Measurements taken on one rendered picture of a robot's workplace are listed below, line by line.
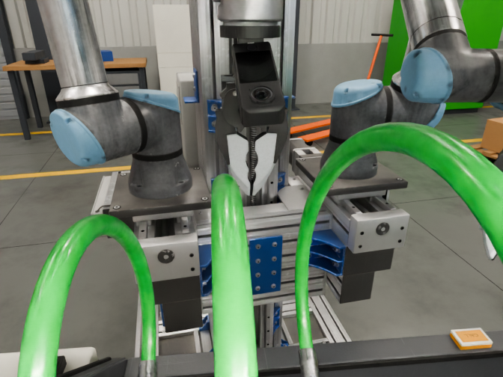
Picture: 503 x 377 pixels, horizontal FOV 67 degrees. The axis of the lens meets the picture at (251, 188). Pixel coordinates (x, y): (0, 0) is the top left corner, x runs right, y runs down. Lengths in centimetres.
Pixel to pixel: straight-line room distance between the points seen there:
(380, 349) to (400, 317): 154
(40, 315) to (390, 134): 17
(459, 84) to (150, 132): 56
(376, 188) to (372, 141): 79
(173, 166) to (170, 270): 23
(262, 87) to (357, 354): 43
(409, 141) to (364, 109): 79
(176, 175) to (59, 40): 35
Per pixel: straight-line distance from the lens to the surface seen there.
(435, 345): 70
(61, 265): 20
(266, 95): 39
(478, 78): 62
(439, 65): 59
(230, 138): 47
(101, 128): 77
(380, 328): 210
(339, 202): 99
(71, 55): 78
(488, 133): 467
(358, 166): 98
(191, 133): 130
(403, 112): 99
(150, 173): 87
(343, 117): 96
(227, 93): 46
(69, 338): 215
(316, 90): 698
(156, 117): 83
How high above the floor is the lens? 142
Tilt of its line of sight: 25 degrees down
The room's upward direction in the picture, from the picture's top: straight up
